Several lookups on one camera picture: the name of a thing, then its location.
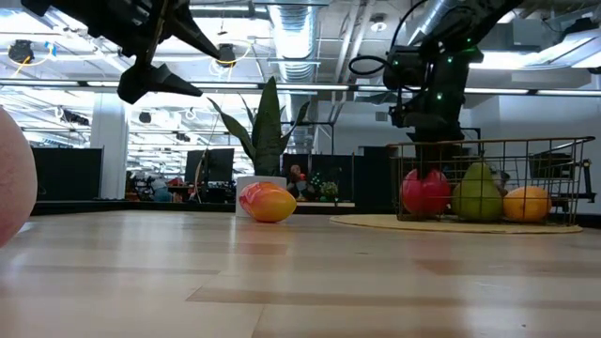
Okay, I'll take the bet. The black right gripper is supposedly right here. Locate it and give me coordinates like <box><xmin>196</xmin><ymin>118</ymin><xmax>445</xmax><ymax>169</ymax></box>
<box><xmin>382</xmin><ymin>44</ymin><xmax>485</xmax><ymax>178</ymax></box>

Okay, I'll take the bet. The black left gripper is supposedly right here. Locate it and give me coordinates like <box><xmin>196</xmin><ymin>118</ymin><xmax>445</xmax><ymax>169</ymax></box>
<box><xmin>21</xmin><ymin>0</ymin><xmax>222</xmax><ymax>105</ymax></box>

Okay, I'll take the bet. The round red fruit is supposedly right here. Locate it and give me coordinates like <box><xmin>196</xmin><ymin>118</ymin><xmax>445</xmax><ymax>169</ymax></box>
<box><xmin>401</xmin><ymin>168</ymin><xmax>452</xmax><ymax>217</ymax></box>

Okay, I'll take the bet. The green pear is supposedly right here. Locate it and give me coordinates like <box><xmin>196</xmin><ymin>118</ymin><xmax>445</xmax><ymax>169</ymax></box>
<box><xmin>451</xmin><ymin>161</ymin><xmax>503</xmax><ymax>222</ymax></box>

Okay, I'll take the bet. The orange-yellow mango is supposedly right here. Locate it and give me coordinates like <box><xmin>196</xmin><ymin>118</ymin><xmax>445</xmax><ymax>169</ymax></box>
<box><xmin>502</xmin><ymin>186</ymin><xmax>553</xmax><ymax>223</ymax></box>

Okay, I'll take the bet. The gold wire basket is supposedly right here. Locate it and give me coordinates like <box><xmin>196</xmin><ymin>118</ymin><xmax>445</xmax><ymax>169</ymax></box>
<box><xmin>387</xmin><ymin>135</ymin><xmax>596</xmax><ymax>227</ymax></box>

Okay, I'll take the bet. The potted succulent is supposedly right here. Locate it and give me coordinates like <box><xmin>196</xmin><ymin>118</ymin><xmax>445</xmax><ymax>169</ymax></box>
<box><xmin>208</xmin><ymin>77</ymin><xmax>311</xmax><ymax>218</ymax></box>

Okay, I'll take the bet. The red-orange mango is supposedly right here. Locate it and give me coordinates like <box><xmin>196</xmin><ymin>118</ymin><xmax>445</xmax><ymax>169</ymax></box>
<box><xmin>239</xmin><ymin>181</ymin><xmax>298</xmax><ymax>223</ymax></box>

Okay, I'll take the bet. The pink peach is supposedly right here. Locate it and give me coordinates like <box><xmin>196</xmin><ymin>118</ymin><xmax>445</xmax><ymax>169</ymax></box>
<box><xmin>0</xmin><ymin>107</ymin><xmax>39</xmax><ymax>248</ymax></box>

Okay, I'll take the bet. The round woven tan placemat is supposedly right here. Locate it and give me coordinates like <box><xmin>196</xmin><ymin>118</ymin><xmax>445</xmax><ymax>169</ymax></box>
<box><xmin>330</xmin><ymin>213</ymin><xmax>583</xmax><ymax>235</ymax></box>

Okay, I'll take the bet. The white pillar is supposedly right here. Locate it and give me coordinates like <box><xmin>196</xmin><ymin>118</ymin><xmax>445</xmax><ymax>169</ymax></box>
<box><xmin>90</xmin><ymin>91</ymin><xmax>130</xmax><ymax>199</ymax></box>

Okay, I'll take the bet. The black office chair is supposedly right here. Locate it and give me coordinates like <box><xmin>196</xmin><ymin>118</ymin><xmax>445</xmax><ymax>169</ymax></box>
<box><xmin>529</xmin><ymin>149</ymin><xmax>597</xmax><ymax>204</ymax></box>

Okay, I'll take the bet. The black computer monitor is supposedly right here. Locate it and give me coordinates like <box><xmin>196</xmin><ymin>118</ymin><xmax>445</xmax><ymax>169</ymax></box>
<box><xmin>185</xmin><ymin>147</ymin><xmax>235</xmax><ymax>185</ymax></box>

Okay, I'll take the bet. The person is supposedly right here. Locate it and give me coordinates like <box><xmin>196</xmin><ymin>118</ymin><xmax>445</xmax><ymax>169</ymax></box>
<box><xmin>286</xmin><ymin>163</ymin><xmax>309</xmax><ymax>201</ymax></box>

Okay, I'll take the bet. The black partition panel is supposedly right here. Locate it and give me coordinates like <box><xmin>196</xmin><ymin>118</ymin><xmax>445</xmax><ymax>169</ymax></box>
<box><xmin>31</xmin><ymin>147</ymin><xmax>103</xmax><ymax>202</ymax></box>

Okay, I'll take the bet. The black ceiling camera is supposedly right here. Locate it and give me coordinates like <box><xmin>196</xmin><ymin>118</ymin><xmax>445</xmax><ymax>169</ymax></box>
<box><xmin>217</xmin><ymin>42</ymin><xmax>237</xmax><ymax>68</ymax></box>

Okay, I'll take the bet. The silver ventilation duct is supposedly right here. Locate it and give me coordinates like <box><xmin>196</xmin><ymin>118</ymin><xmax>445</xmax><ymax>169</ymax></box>
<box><xmin>267</xmin><ymin>0</ymin><xmax>325</xmax><ymax>84</ymax></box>

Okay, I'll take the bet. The black aluminium table frame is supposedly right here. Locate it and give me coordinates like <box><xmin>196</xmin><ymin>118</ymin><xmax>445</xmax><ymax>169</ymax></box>
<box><xmin>31</xmin><ymin>199</ymin><xmax>398</xmax><ymax>216</ymax></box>

